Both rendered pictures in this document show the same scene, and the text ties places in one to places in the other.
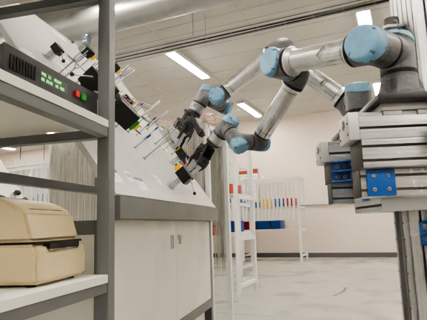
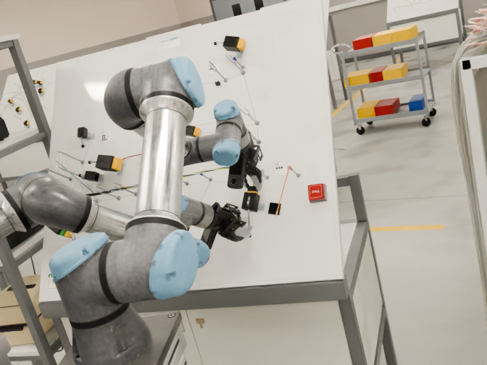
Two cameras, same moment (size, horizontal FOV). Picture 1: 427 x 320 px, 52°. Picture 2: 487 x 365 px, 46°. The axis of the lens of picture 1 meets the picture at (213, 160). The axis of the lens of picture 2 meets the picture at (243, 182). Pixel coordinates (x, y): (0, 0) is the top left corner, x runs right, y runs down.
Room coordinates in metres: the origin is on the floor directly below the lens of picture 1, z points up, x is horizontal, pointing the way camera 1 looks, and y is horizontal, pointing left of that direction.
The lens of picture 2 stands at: (2.37, -1.61, 1.72)
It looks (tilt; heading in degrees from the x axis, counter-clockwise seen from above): 16 degrees down; 98
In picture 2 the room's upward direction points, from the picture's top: 15 degrees counter-clockwise
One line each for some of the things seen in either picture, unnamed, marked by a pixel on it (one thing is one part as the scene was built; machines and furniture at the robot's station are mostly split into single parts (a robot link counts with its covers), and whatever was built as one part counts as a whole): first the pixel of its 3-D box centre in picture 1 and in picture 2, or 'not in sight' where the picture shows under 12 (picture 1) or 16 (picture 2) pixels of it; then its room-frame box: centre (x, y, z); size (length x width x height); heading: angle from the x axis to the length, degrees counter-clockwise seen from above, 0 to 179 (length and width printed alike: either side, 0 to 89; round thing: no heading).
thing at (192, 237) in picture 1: (194, 263); (270, 348); (2.06, 0.10, 0.60); 0.55 x 0.03 x 0.39; 166
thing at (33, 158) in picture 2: not in sight; (37, 135); (-1.17, 5.54, 0.83); 1.18 x 0.72 x 1.65; 155
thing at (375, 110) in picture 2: not in sight; (383, 81); (3.26, 5.12, 0.54); 0.99 x 0.50 x 1.08; 158
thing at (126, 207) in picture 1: (178, 212); (179, 298); (1.79, 0.15, 0.83); 1.18 x 0.06 x 0.06; 166
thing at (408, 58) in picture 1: (395, 53); not in sight; (1.40, -0.63, 1.33); 0.13 x 0.12 x 0.14; 126
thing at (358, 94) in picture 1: (358, 96); (90, 274); (1.90, -0.66, 1.33); 0.13 x 0.12 x 0.14; 172
